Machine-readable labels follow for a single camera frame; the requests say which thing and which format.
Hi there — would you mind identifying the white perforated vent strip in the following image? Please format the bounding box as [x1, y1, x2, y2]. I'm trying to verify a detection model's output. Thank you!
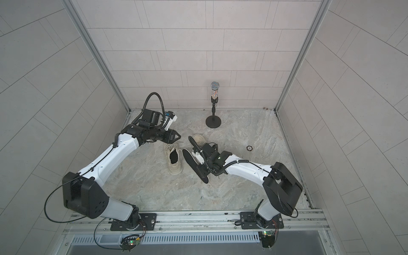
[71, 232, 260, 246]

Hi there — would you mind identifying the aluminium mounting rail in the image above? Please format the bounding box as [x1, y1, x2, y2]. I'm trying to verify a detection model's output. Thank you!
[62, 209, 330, 234]

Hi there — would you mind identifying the controller board with cables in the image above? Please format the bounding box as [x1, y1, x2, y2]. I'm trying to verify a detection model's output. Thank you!
[120, 234, 141, 252]
[258, 231, 276, 249]

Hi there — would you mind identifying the black insole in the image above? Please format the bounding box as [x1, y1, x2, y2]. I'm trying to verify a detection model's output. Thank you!
[182, 149, 209, 184]

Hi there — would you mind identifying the right controller board with cables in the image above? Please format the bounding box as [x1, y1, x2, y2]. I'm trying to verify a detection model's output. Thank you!
[258, 231, 276, 249]

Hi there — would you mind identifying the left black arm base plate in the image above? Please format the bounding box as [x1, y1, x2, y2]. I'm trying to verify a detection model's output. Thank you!
[109, 213, 157, 231]

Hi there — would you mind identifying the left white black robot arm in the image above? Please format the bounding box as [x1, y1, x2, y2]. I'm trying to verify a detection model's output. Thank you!
[62, 109, 181, 230]

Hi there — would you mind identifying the black microphone stand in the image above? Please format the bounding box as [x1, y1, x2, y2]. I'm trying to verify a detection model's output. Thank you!
[206, 81, 222, 129]

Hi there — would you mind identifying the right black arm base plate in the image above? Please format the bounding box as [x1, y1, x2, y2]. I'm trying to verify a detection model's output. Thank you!
[239, 211, 284, 230]

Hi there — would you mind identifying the cream canvas sneaker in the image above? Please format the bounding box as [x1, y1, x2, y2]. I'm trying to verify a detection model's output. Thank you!
[192, 134, 206, 147]
[164, 142, 183, 175]

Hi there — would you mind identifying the left controller board with cables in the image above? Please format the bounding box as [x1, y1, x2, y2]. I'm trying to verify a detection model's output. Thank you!
[120, 234, 141, 252]

